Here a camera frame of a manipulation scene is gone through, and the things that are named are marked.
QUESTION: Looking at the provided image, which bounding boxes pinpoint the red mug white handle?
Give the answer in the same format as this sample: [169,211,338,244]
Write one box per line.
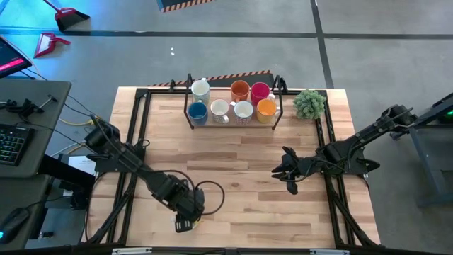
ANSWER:
[250,81,276,107]

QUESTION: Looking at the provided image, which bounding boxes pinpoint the silver aluminium extrusion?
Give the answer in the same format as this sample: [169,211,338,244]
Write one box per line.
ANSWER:
[111,246,153,255]
[309,248,351,255]

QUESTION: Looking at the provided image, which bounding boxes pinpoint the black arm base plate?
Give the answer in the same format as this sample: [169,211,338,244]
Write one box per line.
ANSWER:
[94,147,147,174]
[316,147,382,176]

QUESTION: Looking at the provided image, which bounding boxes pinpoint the grey metal stand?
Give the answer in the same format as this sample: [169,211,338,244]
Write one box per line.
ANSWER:
[389,91,453,208]

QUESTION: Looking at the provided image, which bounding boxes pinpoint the black clamp mount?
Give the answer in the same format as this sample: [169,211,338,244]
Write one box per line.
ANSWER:
[0,93,59,123]

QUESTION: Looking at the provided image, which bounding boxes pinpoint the hazard striped cable ramp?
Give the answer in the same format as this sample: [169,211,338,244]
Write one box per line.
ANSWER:
[156,0,216,14]
[147,69,275,89]

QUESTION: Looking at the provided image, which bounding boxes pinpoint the grey diamond mug red rim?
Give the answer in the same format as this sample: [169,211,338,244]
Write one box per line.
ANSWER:
[210,98,237,125]

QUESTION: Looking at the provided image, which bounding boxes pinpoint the black device green light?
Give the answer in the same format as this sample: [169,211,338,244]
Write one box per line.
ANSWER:
[430,92,453,125]

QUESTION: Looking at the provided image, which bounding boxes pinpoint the black computer mouse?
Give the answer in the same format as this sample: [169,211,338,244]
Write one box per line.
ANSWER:
[0,207,31,245]

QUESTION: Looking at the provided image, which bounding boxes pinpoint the wooden rack black metal legs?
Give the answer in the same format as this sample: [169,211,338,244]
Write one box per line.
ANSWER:
[183,73,288,131]

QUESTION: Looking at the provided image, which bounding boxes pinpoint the dark grey desk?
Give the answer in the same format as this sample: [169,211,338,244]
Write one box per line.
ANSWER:
[0,173,54,253]

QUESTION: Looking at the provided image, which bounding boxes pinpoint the white paper sheet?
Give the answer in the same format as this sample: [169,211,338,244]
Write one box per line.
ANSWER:
[67,155,98,176]

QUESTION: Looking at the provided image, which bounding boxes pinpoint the red lattice mug blue rim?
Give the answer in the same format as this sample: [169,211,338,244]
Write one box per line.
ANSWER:
[233,101,254,125]

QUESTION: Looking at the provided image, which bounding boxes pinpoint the yellow ceramic mug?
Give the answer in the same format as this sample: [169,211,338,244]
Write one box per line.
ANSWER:
[255,98,281,124]

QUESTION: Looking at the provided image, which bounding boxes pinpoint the black aluminium station frame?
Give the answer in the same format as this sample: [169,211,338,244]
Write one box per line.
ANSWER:
[81,86,383,255]

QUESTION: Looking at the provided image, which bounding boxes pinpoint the green artificial succulent plant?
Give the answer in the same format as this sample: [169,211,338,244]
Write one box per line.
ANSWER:
[292,89,327,120]

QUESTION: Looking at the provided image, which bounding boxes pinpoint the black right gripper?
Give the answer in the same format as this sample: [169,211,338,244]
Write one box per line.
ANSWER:
[270,145,323,196]

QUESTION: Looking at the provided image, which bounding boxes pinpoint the blue mug white handle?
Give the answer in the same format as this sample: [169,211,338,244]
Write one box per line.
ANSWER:
[187,101,209,126]

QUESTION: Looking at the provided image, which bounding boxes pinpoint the orange ceramic mug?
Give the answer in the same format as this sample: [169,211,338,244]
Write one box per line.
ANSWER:
[230,79,251,103]

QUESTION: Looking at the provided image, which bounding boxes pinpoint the green patterned white mug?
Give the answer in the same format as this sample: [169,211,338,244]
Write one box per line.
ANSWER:
[190,77,211,106]

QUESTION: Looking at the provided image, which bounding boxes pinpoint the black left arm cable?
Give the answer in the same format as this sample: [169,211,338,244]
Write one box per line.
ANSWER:
[139,138,227,217]

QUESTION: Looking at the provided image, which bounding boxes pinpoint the black backlit keyboard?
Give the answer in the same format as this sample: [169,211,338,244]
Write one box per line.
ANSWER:
[0,123,35,167]

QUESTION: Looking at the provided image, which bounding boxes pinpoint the black computer monitor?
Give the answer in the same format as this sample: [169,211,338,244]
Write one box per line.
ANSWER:
[0,35,33,79]

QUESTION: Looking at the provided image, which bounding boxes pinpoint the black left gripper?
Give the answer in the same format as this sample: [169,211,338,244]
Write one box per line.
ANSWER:
[173,187,207,234]

